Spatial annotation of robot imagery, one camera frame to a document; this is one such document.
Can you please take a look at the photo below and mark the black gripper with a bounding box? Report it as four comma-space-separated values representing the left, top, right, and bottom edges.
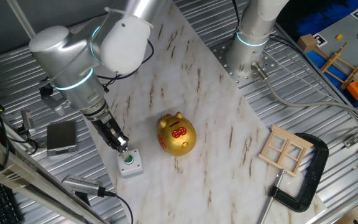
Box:
89, 110, 129, 154

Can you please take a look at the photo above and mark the golden piggy bank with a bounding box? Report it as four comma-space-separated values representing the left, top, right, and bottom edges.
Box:
156, 111, 198, 157

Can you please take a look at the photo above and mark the grey push button box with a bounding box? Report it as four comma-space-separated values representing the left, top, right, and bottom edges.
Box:
116, 149, 144, 179

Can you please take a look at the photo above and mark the marble pattern mat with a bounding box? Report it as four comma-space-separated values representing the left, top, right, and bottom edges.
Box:
47, 0, 328, 224

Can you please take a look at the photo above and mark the thin grey metal rod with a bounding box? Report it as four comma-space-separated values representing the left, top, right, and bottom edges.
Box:
6, 0, 37, 40

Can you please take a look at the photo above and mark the black C-clamp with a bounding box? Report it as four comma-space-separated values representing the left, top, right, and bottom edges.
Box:
257, 133, 330, 224

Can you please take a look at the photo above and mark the wooden block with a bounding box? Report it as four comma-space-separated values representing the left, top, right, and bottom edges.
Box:
296, 33, 318, 54

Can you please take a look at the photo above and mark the blue board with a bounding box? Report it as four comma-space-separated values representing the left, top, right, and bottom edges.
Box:
305, 49, 358, 108

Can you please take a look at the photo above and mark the small wooden rack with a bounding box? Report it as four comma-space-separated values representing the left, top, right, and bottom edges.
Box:
319, 40, 358, 91

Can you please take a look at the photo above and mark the blue spiky foam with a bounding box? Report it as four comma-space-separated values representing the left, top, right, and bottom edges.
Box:
296, 0, 358, 37

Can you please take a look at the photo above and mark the grey studded baseplate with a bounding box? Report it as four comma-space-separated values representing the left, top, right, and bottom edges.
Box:
305, 9, 358, 94

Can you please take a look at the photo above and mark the silver ribbed camera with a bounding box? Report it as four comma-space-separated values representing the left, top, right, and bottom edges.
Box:
61, 174, 107, 206

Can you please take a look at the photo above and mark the black camera cable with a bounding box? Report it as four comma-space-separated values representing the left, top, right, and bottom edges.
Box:
104, 190, 134, 224

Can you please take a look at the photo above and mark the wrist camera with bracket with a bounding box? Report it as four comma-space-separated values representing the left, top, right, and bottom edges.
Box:
38, 79, 71, 117

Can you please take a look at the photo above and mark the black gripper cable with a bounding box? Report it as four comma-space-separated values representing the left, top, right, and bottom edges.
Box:
96, 39, 155, 94

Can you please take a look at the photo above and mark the small grey camera on mount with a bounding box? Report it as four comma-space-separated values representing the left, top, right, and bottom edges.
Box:
17, 109, 40, 156

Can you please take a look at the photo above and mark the aluminium frame beam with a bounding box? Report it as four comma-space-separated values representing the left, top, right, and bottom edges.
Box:
0, 127, 105, 224

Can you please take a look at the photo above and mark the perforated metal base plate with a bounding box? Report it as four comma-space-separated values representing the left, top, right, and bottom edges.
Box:
211, 37, 279, 90

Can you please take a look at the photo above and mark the wooden window frame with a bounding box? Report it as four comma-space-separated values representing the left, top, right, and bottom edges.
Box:
258, 123, 314, 178

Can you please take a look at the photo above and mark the black arm base cable bundle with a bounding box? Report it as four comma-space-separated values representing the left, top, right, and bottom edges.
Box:
232, 0, 241, 35

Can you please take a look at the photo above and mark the grey cable with metal plug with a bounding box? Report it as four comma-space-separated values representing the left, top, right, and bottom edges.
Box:
250, 61, 358, 124

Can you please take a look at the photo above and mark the small metal bracket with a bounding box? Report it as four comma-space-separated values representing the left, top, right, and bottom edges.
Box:
342, 135, 358, 149

